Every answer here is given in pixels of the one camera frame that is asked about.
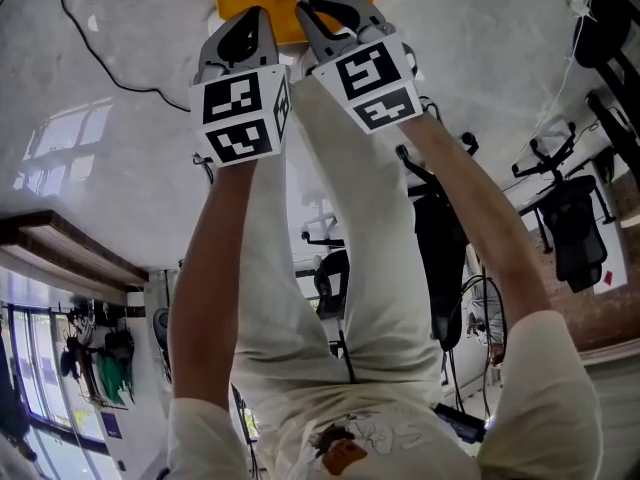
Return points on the person's white printed shirt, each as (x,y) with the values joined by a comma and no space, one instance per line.
(400,448)

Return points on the black waist-worn device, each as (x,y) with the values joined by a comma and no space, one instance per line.
(457,420)

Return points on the person's left forearm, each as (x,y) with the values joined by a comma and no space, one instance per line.
(210,268)

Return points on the person's right forearm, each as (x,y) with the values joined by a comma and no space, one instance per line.
(475,208)

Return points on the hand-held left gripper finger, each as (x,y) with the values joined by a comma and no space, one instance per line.
(267,43)
(215,43)

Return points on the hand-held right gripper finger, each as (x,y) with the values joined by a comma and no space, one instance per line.
(320,45)
(367,13)

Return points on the dark wooden ledge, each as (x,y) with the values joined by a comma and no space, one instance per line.
(65,248)

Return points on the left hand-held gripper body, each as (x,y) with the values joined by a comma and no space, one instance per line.
(235,118)

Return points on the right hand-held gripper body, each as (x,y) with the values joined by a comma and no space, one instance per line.
(370,78)

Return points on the person's cream trousers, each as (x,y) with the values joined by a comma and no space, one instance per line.
(340,218)

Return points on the black office chair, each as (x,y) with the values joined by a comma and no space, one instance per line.
(440,248)
(332,278)
(575,228)
(602,28)

